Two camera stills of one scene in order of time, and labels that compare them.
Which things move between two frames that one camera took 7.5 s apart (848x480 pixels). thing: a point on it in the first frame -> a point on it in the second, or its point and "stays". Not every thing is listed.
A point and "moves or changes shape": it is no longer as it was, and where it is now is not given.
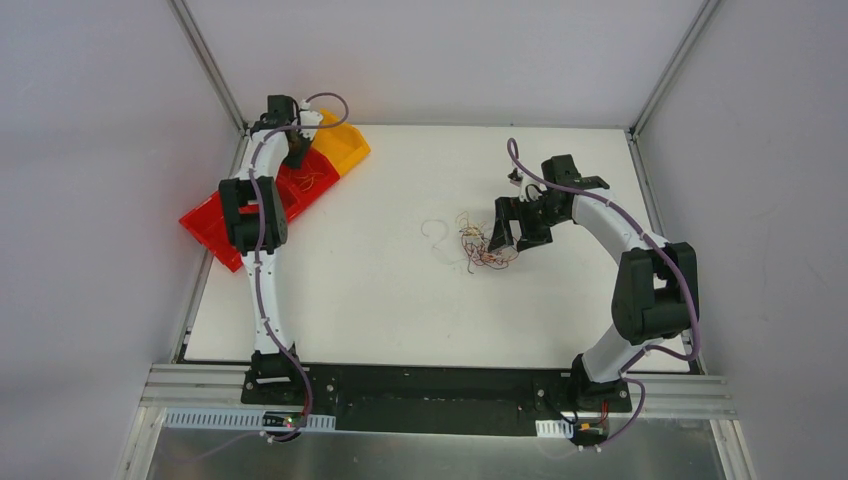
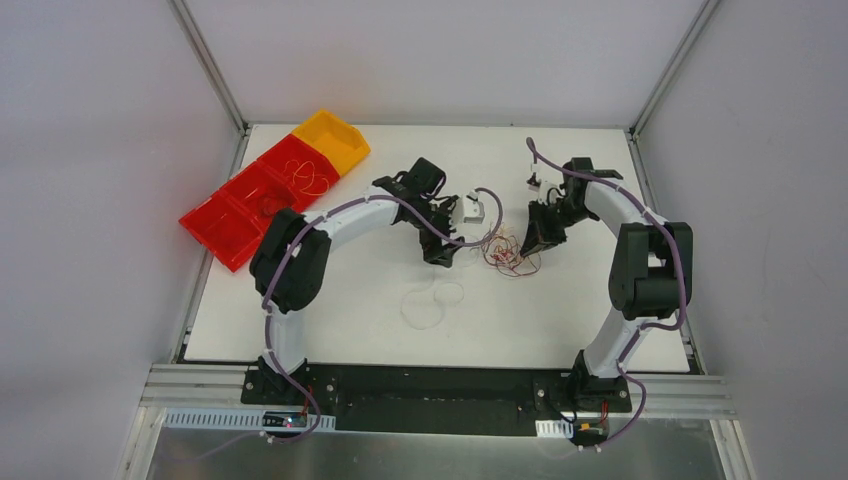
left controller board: [281, 419] stays
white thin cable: [445, 236] moves or changes shape
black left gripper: [296, 151] -> [436, 238]
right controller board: [587, 434] stays
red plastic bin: [298, 183] stays
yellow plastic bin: [340, 142] stays
